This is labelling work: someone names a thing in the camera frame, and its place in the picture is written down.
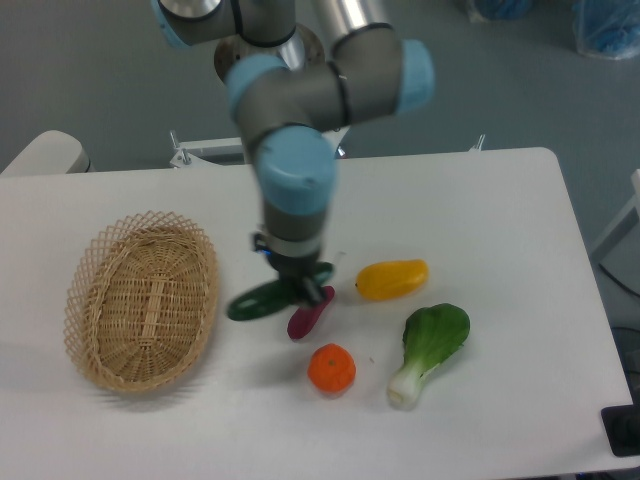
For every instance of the white side furniture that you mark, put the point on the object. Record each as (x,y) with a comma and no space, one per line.
(621,225)

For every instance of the white chair back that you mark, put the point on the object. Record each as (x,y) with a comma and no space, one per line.
(51,153)

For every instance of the black device at table edge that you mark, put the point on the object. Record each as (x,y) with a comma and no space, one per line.
(621,425)

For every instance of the orange tangerine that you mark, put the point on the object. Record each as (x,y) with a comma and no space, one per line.
(331,369)

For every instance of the purple sweet potato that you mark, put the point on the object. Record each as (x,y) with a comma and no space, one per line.
(304,320)

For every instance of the woven wicker basket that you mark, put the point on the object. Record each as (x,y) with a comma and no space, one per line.
(142,302)

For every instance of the yellow bell pepper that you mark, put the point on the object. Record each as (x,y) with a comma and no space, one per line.
(391,279)

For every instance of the dark green cucumber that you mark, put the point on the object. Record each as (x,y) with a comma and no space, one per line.
(271,297)

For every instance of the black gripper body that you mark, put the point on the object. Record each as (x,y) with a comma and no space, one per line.
(294,261)

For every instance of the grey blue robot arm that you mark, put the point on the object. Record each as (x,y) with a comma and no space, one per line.
(283,108)

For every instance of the blue plastic bag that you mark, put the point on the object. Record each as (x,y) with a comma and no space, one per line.
(606,29)

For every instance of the green bok choy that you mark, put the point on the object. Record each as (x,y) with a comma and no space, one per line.
(431,336)

